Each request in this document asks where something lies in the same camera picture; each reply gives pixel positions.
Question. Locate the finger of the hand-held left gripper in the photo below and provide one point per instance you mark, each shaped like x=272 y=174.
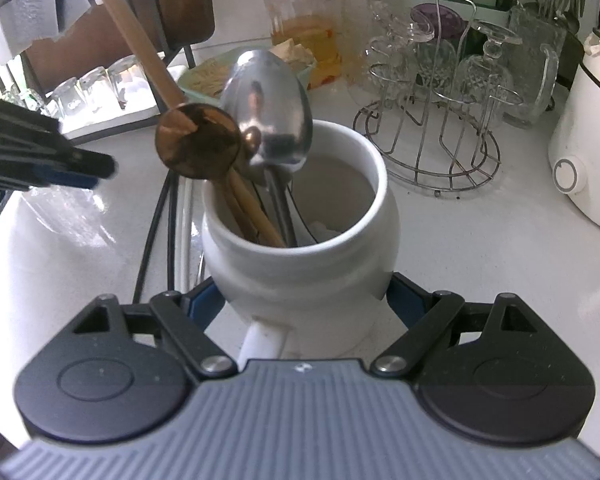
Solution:
x=67 y=180
x=90 y=162

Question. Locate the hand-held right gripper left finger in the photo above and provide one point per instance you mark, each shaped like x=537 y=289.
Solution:
x=202 y=305

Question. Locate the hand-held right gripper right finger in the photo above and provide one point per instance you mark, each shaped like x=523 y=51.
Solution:
x=407 y=300

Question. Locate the black chopstick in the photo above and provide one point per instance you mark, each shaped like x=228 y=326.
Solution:
x=171 y=240
x=152 y=230

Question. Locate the white ceramic mug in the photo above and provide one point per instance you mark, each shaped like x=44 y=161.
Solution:
x=300 y=280

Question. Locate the copper spoon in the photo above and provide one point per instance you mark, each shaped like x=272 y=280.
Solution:
x=195 y=142

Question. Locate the metal spoon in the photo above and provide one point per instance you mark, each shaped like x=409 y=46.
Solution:
x=270 y=110

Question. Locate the small glasses on tray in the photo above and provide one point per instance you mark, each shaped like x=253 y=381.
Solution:
x=130 y=120

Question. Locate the small clear glass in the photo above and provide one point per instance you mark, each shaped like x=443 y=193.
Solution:
x=127 y=80
x=96 y=90
x=69 y=100

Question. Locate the black metal rack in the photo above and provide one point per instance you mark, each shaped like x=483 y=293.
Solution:
x=30 y=77

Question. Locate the green basket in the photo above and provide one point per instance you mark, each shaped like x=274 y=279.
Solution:
x=200 y=95

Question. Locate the dried food sticks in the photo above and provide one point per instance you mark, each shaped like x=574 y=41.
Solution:
x=205 y=77

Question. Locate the wooden cutting board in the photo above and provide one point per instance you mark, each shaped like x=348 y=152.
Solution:
x=190 y=0

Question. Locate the clear goblet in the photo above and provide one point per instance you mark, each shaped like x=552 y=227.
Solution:
x=482 y=85
x=435 y=72
x=385 y=55

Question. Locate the white electric pot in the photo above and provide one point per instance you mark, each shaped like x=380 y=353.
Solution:
x=595 y=160

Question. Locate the glass pitcher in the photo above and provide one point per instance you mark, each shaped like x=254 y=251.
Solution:
x=530 y=75

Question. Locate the red-lidded plastic jar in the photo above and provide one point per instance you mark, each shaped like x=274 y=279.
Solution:
x=300 y=15

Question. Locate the clear glass tumbler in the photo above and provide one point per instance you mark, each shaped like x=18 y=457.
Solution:
x=360 y=35

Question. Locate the purple cup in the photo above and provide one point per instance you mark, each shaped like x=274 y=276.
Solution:
x=445 y=20

